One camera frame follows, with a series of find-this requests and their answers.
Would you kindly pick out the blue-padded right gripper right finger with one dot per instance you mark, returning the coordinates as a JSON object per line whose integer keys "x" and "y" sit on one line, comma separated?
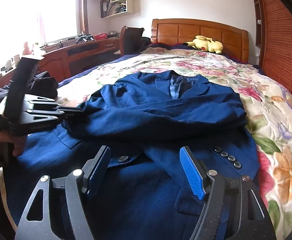
{"x": 233, "y": 207}

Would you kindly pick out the red basket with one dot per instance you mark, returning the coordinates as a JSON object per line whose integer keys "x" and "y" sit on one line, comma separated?
{"x": 101, "y": 36}

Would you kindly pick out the floral bed blanket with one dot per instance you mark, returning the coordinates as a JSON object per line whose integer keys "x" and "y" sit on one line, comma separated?
{"x": 268, "y": 108}

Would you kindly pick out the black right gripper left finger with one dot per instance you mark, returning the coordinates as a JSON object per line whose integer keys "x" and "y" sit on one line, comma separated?
{"x": 55, "y": 209}

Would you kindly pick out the wooden desk chair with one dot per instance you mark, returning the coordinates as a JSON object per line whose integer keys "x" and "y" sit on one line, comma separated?
{"x": 131, "y": 40}

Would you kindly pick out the wooden louvered wardrobe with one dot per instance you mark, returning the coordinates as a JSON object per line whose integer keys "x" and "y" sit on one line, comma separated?
{"x": 276, "y": 41}

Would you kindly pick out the blue suit jacket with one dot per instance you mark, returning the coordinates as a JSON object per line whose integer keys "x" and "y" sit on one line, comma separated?
{"x": 145, "y": 119}

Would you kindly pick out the person's left hand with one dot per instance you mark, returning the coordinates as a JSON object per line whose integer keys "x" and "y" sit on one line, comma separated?
{"x": 18, "y": 142}

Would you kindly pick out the black gadget on desk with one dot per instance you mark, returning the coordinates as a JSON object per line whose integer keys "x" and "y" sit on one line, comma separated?
{"x": 84, "y": 38}

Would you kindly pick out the white wall shelf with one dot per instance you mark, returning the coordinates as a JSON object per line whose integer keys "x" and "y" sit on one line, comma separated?
{"x": 116, "y": 8}

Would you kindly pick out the window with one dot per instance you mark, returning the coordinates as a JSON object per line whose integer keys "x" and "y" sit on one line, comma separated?
{"x": 25, "y": 25}

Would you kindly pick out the wooden bed headboard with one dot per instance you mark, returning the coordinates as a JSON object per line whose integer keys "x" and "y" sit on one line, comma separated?
{"x": 178, "y": 30}

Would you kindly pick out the black garment pile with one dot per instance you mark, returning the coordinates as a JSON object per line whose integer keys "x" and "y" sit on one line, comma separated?
{"x": 41, "y": 84}

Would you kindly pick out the wooden desk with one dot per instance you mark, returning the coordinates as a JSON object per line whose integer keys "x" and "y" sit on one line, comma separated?
{"x": 70, "y": 61}

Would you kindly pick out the yellow Pikachu plush toy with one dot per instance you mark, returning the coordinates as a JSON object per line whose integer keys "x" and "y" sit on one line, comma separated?
{"x": 203, "y": 43}

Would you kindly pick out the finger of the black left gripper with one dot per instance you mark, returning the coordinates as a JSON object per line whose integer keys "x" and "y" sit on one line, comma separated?
{"x": 70, "y": 110}

